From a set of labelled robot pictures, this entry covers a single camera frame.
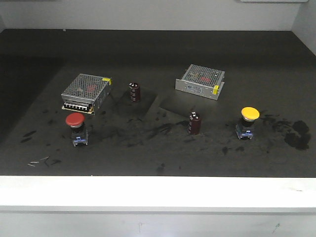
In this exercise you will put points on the right metal mesh power supply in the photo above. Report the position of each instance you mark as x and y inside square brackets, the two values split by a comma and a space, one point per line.
[201, 81]

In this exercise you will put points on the left metal mesh power supply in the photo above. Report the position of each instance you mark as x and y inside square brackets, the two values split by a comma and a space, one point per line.
[86, 93]

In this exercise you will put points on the yellow mushroom push button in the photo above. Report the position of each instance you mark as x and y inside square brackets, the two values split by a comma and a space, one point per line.
[245, 126]

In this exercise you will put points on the left dark red capacitor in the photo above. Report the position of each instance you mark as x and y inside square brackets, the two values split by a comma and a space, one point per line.
[135, 92]

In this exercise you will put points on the dark red capacitor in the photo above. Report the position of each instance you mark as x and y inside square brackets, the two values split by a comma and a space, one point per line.
[135, 92]
[194, 123]

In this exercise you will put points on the red mushroom push button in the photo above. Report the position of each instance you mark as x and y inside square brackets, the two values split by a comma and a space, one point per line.
[79, 133]

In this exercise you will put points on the right dark red capacitor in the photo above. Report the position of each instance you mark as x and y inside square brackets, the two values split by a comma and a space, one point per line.
[194, 123]

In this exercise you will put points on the metal mesh power supply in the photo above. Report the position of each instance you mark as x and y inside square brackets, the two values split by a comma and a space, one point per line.
[86, 93]
[201, 81]

